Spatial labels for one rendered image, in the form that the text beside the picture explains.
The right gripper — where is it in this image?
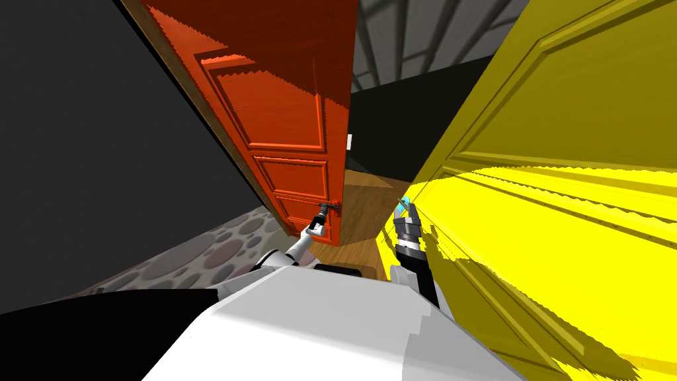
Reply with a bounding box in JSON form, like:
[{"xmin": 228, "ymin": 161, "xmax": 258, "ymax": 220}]
[{"xmin": 393, "ymin": 203, "xmax": 422, "ymax": 226}]

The orange panelled door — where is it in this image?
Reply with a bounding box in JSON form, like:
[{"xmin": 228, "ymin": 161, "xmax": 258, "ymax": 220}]
[{"xmin": 138, "ymin": 0, "xmax": 360, "ymax": 249}]

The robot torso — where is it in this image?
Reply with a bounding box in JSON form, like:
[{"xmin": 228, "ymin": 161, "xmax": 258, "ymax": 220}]
[{"xmin": 141, "ymin": 262, "xmax": 526, "ymax": 381}]

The yellow panelled door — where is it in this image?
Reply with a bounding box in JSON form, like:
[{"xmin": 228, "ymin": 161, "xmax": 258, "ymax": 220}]
[{"xmin": 376, "ymin": 0, "xmax": 677, "ymax": 381}]

